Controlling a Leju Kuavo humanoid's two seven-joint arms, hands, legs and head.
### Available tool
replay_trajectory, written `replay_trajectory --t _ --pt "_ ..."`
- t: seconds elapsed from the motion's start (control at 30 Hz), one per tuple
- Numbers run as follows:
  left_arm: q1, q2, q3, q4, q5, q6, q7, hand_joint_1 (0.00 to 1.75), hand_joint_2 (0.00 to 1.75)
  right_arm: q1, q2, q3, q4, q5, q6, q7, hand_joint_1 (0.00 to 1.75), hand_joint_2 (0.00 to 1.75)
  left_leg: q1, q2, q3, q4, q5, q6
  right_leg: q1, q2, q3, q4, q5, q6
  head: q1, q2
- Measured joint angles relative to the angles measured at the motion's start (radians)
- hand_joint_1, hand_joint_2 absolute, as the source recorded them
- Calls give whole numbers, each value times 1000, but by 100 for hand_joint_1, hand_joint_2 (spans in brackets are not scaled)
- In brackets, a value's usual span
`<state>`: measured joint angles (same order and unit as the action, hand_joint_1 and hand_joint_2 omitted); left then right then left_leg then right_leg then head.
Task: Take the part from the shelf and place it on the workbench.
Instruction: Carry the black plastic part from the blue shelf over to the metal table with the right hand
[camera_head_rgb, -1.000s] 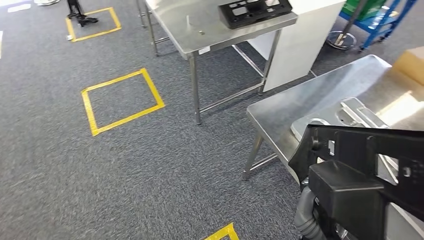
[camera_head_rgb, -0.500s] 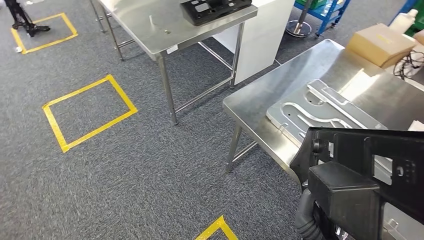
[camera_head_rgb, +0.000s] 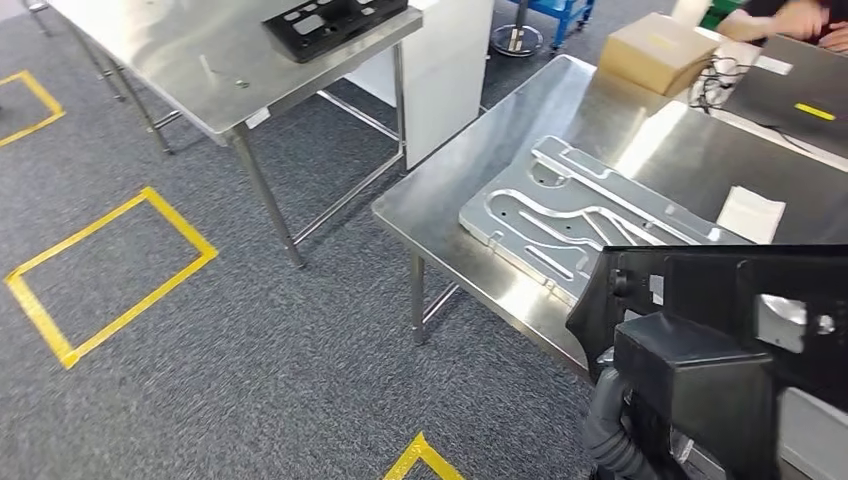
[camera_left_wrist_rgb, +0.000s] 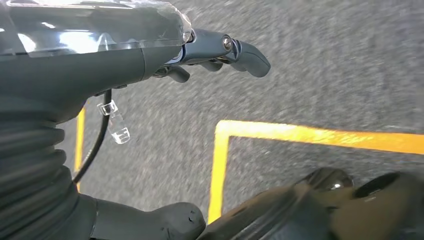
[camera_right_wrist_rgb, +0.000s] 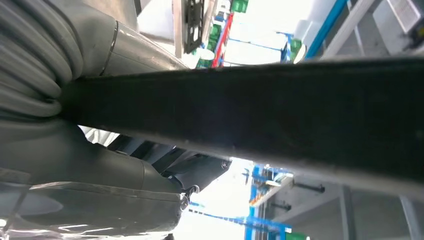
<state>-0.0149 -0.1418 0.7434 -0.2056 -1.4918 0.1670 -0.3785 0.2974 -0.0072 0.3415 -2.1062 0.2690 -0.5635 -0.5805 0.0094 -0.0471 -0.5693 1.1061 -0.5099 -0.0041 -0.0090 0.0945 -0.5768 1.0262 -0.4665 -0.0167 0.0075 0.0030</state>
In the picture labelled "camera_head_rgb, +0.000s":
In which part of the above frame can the blue metal cart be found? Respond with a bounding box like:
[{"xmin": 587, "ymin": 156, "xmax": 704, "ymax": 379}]
[{"xmin": 526, "ymin": 0, "xmax": 596, "ymax": 51}]

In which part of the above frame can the brown cardboard box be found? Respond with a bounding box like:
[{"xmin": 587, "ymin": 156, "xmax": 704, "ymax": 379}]
[{"xmin": 598, "ymin": 11, "xmax": 721, "ymax": 98}]

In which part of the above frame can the stainless steel side table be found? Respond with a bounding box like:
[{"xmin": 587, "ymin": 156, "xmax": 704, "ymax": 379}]
[{"xmin": 19, "ymin": 0, "xmax": 425, "ymax": 270}]

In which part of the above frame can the chrome stanchion with round base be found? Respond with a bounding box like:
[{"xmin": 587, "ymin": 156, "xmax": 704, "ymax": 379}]
[{"xmin": 490, "ymin": 0, "xmax": 546, "ymax": 58}]

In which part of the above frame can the white folded paper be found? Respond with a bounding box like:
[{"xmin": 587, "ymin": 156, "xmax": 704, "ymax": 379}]
[{"xmin": 715, "ymin": 185, "xmax": 788, "ymax": 245}]

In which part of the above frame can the stainless steel workbench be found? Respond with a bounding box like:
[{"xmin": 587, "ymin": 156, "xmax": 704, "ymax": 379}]
[{"xmin": 370, "ymin": 54, "xmax": 848, "ymax": 480}]

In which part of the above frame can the white cabinet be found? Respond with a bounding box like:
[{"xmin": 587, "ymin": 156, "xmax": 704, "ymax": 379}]
[{"xmin": 344, "ymin": 0, "xmax": 496, "ymax": 171}]

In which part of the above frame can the grey case yellow label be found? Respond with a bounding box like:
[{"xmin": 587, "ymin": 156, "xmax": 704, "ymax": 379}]
[{"xmin": 722, "ymin": 34, "xmax": 848, "ymax": 160}]

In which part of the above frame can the black cable bundle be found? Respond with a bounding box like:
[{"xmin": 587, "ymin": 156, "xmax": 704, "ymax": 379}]
[{"xmin": 687, "ymin": 56, "xmax": 753, "ymax": 115}]

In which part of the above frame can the black plastic plate frame part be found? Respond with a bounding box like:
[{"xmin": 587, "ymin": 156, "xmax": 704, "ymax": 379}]
[
  {"xmin": 261, "ymin": 0, "xmax": 410, "ymax": 64},
  {"xmin": 566, "ymin": 243, "xmax": 848, "ymax": 480}
]

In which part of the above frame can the machined aluminium fixture plate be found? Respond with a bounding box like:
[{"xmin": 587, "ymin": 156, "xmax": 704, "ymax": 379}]
[{"xmin": 458, "ymin": 135, "xmax": 753, "ymax": 309}]

